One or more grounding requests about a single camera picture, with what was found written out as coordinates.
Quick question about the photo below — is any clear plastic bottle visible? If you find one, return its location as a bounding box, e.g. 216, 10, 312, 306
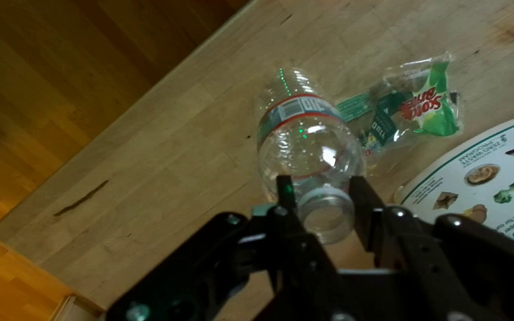
334, 51, 464, 158

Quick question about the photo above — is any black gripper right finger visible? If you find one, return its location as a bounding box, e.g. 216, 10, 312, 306
346, 175, 514, 321

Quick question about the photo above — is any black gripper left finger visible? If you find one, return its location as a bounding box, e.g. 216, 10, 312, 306
105, 173, 337, 321

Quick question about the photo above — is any clear water bottle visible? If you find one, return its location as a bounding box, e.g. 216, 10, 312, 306
253, 66, 368, 246

